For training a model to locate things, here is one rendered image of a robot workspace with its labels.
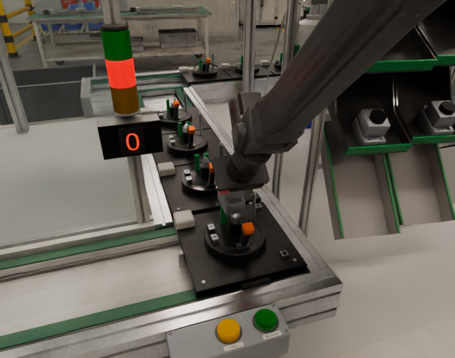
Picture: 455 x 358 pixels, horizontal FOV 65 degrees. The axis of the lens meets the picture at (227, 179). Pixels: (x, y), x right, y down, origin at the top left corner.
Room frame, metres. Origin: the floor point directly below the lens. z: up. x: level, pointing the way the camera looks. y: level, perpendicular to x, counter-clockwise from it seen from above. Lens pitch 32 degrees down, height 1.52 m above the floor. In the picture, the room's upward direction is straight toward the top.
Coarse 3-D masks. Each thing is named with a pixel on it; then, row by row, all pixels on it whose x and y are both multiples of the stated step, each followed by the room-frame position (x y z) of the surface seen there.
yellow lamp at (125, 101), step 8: (112, 88) 0.66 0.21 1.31; (128, 88) 0.66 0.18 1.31; (136, 88) 0.68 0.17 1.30; (112, 96) 0.66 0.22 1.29; (120, 96) 0.66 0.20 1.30; (128, 96) 0.66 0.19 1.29; (136, 96) 0.68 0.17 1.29; (120, 104) 0.66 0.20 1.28; (128, 104) 0.66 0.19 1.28; (136, 104) 0.67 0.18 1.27; (120, 112) 0.66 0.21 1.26; (128, 112) 0.66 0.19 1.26
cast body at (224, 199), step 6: (234, 192) 0.63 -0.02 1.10; (240, 192) 0.63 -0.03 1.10; (222, 198) 0.63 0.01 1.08; (228, 198) 0.62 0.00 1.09; (234, 198) 0.63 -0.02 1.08; (240, 198) 0.63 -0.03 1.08; (222, 204) 0.63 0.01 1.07; (228, 204) 0.61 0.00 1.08; (234, 204) 0.61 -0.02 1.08; (240, 204) 0.62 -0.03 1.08; (228, 210) 0.61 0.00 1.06; (234, 210) 0.61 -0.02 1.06; (240, 210) 0.62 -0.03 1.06
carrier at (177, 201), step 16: (208, 160) 0.87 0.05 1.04; (160, 176) 0.90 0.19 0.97; (176, 176) 0.90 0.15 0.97; (192, 176) 0.87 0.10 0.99; (208, 176) 0.86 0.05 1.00; (176, 192) 0.82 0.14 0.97; (192, 192) 0.81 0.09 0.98; (208, 192) 0.80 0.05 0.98; (256, 192) 0.82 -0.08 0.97; (176, 208) 0.75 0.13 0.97; (192, 208) 0.75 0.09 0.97; (208, 208) 0.75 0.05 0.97
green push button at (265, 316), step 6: (258, 312) 0.43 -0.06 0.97; (264, 312) 0.43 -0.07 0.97; (270, 312) 0.43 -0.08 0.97; (258, 318) 0.41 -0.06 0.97; (264, 318) 0.41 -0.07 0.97; (270, 318) 0.41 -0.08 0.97; (276, 318) 0.42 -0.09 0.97; (258, 324) 0.40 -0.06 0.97; (264, 324) 0.40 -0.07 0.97; (270, 324) 0.40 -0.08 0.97; (276, 324) 0.41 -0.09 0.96
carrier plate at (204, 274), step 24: (216, 216) 0.71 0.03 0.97; (264, 216) 0.71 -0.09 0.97; (192, 240) 0.62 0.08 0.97; (288, 240) 0.62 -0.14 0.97; (192, 264) 0.55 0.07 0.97; (216, 264) 0.55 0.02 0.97; (240, 264) 0.55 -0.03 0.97; (264, 264) 0.55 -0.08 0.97; (288, 264) 0.55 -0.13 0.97; (216, 288) 0.49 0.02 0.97
